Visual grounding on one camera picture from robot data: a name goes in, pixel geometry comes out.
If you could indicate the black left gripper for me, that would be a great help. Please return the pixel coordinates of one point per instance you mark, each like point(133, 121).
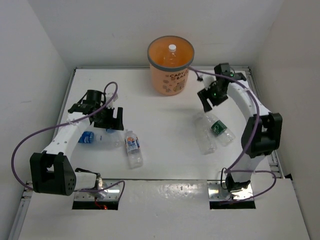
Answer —
point(112, 123)

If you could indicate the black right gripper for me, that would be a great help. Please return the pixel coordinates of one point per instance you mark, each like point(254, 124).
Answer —
point(204, 94)

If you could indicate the clear bottle dark blue label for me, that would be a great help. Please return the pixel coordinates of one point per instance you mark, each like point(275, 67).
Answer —
point(111, 139)

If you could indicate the clear square bottle white cap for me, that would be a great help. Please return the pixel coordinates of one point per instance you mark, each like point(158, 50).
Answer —
point(170, 59)

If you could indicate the clear bottle green label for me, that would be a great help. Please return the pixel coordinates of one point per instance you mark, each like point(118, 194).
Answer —
point(220, 131)

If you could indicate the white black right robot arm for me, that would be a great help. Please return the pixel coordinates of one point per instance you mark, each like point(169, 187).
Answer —
point(262, 133)

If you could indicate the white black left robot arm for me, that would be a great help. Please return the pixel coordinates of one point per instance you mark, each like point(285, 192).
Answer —
point(51, 170)

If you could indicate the orange capybara waste bin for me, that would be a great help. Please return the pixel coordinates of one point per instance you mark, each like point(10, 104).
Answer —
point(170, 81)

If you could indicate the clear unlabelled crumpled bottle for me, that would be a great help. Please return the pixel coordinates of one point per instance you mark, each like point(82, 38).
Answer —
point(203, 133)

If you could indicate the clear bottle orange white label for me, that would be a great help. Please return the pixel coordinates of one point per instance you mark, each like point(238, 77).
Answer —
point(132, 146)

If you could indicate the small bottle blue label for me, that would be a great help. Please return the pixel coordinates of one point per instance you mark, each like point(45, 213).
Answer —
point(90, 137)

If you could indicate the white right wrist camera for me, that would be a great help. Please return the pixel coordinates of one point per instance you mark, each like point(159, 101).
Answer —
point(207, 80)

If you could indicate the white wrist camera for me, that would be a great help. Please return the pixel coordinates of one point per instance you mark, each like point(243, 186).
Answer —
point(110, 98)
point(207, 80)

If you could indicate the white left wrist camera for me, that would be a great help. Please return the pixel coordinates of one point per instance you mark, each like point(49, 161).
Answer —
point(110, 98)

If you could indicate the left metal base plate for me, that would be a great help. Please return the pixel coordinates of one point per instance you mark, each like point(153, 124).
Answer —
point(111, 194)

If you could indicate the metal base plate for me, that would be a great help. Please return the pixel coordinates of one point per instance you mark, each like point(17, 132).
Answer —
point(218, 193)
point(111, 194)

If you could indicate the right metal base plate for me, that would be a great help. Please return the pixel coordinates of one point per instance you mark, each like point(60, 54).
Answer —
point(218, 193)

